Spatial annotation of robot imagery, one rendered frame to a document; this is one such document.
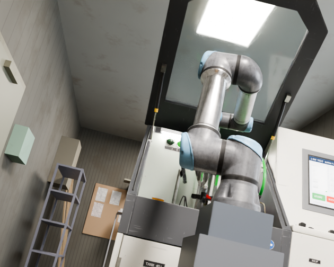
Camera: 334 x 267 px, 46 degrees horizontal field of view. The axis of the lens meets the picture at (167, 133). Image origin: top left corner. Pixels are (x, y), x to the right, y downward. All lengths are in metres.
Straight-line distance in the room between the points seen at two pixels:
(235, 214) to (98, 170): 7.95
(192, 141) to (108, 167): 7.84
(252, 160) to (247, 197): 0.12
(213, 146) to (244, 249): 0.32
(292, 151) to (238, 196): 1.06
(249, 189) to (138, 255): 0.60
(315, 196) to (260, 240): 0.99
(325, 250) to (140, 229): 0.76
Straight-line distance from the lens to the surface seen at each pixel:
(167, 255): 1.64
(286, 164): 2.15
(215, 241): 1.11
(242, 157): 1.23
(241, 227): 1.16
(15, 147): 4.45
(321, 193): 2.16
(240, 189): 1.20
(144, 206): 1.65
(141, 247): 1.63
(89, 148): 9.16
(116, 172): 9.02
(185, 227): 1.65
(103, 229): 8.83
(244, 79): 1.54
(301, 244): 1.78
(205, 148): 1.24
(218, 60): 1.52
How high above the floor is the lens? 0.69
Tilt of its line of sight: 19 degrees up
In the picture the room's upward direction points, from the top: 13 degrees clockwise
